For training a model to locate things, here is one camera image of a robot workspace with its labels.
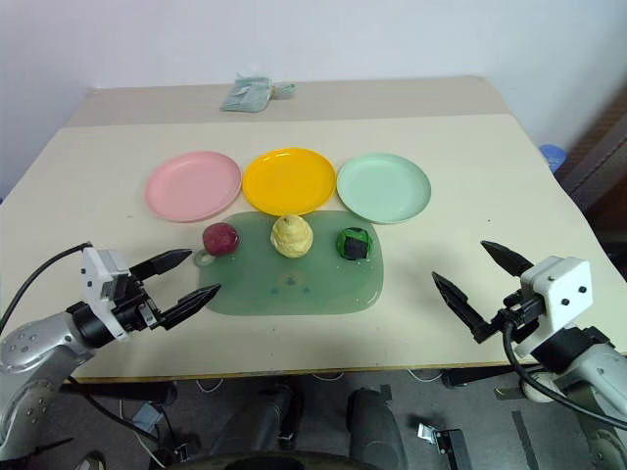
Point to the dark rounded robot leg shape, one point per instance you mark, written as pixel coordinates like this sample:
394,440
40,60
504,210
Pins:
377,421
259,416

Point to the teal folded cloth packet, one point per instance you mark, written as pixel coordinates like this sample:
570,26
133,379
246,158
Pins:
245,95

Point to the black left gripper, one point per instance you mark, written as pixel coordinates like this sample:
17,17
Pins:
134,308

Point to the yellow plate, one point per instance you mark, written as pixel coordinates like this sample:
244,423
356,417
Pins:
289,181

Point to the grey floor tape strip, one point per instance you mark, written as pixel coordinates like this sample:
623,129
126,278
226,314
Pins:
526,440

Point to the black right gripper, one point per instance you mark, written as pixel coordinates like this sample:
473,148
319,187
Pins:
521,313

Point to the pink plate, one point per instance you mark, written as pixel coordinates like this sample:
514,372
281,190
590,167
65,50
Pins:
193,186

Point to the light green plate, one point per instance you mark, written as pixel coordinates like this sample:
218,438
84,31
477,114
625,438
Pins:
383,188

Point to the red fruit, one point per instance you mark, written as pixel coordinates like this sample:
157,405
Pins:
220,239

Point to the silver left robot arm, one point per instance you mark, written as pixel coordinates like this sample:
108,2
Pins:
34,343

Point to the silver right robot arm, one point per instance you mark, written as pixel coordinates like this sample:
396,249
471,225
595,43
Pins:
588,362

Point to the translucent green cutting board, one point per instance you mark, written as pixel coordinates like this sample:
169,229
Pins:
294,284

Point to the black table frame bar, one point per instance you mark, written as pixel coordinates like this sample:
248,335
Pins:
477,376

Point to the blue water jug cap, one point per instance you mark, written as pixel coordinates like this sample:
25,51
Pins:
553,156

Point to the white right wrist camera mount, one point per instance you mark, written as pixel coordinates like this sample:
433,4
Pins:
563,289

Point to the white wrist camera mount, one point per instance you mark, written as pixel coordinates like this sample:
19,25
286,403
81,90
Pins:
95,274
563,289

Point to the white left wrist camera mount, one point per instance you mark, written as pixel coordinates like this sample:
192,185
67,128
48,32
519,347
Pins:
95,274

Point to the green and black ball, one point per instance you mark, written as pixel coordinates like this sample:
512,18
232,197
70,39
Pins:
353,242

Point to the black metal floor bracket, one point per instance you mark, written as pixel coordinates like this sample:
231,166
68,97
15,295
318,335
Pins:
448,443

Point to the dark brown cabinet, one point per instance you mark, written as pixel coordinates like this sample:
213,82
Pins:
600,161

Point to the yellow pear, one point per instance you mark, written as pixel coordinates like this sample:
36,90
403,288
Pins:
291,237

